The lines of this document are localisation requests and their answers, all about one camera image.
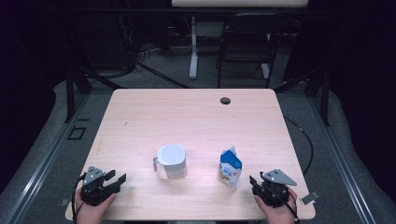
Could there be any thin black floor cable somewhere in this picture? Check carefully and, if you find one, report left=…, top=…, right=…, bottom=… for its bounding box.
left=283, top=115, right=314, bottom=176

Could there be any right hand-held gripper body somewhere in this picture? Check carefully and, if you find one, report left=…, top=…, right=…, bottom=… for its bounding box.
left=253, top=168, right=298, bottom=208

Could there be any left hand-held gripper cable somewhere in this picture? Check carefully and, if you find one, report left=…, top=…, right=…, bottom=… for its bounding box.
left=71, top=173, right=87, bottom=222

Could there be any black metal frame post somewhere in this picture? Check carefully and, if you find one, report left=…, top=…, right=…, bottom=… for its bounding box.
left=64, top=66, right=77, bottom=123
left=319, top=69, right=331, bottom=127

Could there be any grey metal bracket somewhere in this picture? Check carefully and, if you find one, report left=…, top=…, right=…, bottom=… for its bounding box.
left=299, top=189, right=321, bottom=206

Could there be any black folding chair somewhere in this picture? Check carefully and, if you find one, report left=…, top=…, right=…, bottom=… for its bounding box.
left=216, top=12, right=290, bottom=90

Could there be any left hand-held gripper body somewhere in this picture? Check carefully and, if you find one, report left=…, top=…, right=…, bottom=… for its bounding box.
left=80, top=165, right=121, bottom=207

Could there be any right hand-held gripper cable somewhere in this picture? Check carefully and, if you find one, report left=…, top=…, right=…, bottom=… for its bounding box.
left=279, top=189, right=301, bottom=224

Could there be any clear jar with white lid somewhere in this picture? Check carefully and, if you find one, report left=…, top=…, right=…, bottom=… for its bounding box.
left=152, top=144, right=188, bottom=180

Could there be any thick black floor cable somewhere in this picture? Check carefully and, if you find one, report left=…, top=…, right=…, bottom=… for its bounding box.
left=135, top=61, right=191, bottom=90

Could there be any aluminium floor rail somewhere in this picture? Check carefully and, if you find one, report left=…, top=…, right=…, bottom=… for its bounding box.
left=307, top=96, right=379, bottom=224
left=5, top=92, right=91, bottom=224

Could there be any person's left hand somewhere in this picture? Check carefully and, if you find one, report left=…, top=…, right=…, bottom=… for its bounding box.
left=74, top=186, right=118, bottom=224

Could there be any blue and white pouch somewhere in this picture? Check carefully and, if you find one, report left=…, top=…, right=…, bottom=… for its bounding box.
left=218, top=146, right=243, bottom=188

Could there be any hand-held gripper cable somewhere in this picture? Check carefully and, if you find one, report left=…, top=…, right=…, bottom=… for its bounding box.
left=71, top=173, right=87, bottom=222
left=279, top=189, right=301, bottom=224

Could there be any person's right hand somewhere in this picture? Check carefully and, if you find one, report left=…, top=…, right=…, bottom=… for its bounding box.
left=255, top=186, right=298, bottom=224

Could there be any white desk leg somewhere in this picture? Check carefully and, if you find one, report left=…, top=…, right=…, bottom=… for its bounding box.
left=189, top=16, right=200, bottom=80

